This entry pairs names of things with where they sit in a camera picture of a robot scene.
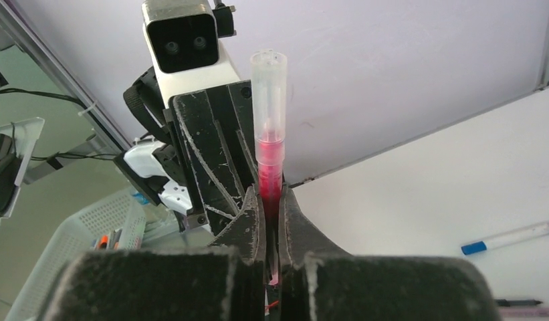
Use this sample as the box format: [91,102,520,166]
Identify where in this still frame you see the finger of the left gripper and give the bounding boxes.
[207,80,257,193]
[172,90,244,235]

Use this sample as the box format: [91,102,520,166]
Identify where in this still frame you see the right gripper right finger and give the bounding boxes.
[278,187,500,320]

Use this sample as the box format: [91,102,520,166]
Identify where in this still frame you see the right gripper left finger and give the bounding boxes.
[43,187,266,320]

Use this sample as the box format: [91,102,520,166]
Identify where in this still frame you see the red gel pen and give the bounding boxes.
[255,129,285,286]

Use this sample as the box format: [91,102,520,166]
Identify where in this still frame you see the clear pen cap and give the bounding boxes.
[250,49,288,142]

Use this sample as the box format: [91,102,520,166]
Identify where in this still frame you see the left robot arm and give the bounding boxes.
[114,68,257,235]

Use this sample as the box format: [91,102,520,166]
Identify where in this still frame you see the black gel pen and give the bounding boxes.
[495,299,543,308]

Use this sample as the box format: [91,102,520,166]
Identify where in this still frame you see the pink gel pen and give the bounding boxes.
[499,307,549,318]

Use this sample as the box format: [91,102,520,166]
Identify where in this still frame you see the white mesh basket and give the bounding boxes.
[5,189,179,320]

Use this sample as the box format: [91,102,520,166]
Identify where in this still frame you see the blue capped white marker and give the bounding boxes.
[460,221,549,255]

